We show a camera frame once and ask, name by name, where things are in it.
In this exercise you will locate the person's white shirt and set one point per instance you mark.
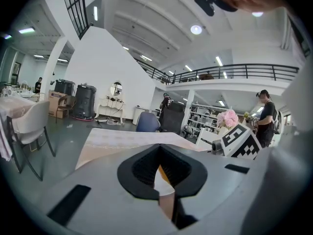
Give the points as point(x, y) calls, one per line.
point(281, 180)

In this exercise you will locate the round ceiling light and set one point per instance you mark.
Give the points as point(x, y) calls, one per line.
point(257, 14)
point(196, 30)

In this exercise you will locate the pink patterned tablecloth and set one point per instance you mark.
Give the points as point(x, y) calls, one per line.
point(127, 141)

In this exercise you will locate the black grid window frame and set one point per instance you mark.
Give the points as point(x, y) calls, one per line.
point(77, 11)

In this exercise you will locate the pink flower bouquet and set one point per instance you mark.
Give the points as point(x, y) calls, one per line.
point(228, 119)

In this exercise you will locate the orange food piece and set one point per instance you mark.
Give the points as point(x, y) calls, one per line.
point(163, 174)

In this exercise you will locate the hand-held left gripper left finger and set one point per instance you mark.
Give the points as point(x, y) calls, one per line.
point(137, 168)

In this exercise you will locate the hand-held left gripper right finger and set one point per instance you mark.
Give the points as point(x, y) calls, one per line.
point(188, 175)

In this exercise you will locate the white plate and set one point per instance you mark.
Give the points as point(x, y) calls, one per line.
point(164, 188)

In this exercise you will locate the round wall mirror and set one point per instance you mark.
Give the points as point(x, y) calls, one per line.
point(116, 88)

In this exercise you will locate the cardboard box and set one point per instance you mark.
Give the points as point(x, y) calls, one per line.
point(53, 104)

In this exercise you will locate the white cylinder bin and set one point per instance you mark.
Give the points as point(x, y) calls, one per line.
point(138, 115)

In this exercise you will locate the black balcony railing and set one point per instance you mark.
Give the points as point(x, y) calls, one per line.
point(244, 71)

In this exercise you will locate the tall black machine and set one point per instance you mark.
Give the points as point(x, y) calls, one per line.
point(84, 101)

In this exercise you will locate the yellow flowers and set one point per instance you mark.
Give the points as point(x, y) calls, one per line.
point(247, 115)

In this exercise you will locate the white storage shelves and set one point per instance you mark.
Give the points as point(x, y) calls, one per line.
point(203, 119)

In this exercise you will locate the small black bin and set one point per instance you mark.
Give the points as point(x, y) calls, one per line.
point(64, 87)

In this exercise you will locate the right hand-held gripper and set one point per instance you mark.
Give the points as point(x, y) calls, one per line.
point(240, 141)

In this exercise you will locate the white vase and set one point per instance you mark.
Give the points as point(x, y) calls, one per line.
point(223, 132)

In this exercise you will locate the white console table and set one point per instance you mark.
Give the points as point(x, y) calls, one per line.
point(110, 104)

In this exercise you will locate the blue office chair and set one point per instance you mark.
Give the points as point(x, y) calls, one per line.
point(148, 122)

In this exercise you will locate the white padded chair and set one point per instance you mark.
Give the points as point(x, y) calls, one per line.
point(30, 121)

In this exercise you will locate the brown wicker chair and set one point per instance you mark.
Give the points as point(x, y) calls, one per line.
point(66, 104)

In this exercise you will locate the black head camera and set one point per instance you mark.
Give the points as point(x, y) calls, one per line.
point(205, 2)

